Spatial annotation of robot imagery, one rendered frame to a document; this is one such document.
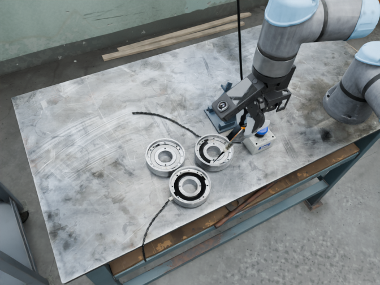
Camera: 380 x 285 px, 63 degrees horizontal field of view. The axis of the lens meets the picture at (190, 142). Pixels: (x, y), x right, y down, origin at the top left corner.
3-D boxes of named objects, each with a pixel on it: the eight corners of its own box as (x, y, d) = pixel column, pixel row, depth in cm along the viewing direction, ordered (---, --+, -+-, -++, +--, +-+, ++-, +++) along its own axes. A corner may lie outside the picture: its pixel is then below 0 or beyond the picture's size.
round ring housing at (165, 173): (139, 156, 85) (138, 149, 82) (171, 141, 89) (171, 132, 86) (158, 185, 81) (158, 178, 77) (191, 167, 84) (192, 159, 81)
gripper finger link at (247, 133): (268, 139, 76) (277, 112, 69) (248, 147, 75) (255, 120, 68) (261, 130, 78) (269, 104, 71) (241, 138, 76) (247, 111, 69)
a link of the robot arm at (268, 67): (271, 66, 54) (247, 38, 58) (264, 85, 57) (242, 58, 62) (306, 55, 56) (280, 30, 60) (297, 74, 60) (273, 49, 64)
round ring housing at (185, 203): (194, 167, 85) (195, 159, 81) (217, 197, 80) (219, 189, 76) (161, 185, 81) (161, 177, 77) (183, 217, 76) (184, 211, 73)
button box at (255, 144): (252, 155, 88) (256, 146, 84) (238, 137, 91) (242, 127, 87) (275, 145, 90) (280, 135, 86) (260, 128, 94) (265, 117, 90)
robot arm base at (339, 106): (346, 85, 107) (360, 62, 99) (379, 115, 99) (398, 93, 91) (312, 98, 102) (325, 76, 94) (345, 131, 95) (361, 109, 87)
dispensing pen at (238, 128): (206, 157, 81) (247, 112, 73) (216, 158, 84) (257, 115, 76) (210, 164, 80) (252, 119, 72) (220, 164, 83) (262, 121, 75)
